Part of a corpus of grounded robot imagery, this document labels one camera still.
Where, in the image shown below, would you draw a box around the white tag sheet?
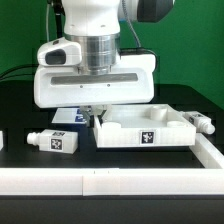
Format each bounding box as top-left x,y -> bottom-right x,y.
52,107 -> 86,124

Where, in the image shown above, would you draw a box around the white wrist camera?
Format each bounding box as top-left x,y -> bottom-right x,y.
37,37 -> 82,67

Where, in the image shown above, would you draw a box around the white right fence wall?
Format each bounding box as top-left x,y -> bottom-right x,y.
190,133 -> 224,170

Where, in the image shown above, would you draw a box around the white square tabletop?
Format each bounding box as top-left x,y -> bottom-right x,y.
93,104 -> 196,148

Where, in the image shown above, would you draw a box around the white front fence wall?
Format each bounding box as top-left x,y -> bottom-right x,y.
0,168 -> 224,196

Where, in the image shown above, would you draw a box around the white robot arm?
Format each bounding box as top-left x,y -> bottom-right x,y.
34,0 -> 175,108

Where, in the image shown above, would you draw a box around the black cables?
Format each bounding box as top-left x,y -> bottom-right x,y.
0,64 -> 39,82

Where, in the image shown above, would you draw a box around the white left fence piece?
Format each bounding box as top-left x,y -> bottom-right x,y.
0,131 -> 4,151

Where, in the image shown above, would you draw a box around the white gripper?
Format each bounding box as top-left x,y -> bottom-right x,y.
34,54 -> 156,127

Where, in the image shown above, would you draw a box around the white fence wall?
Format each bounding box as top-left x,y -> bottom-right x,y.
190,133 -> 224,170
0,168 -> 224,196

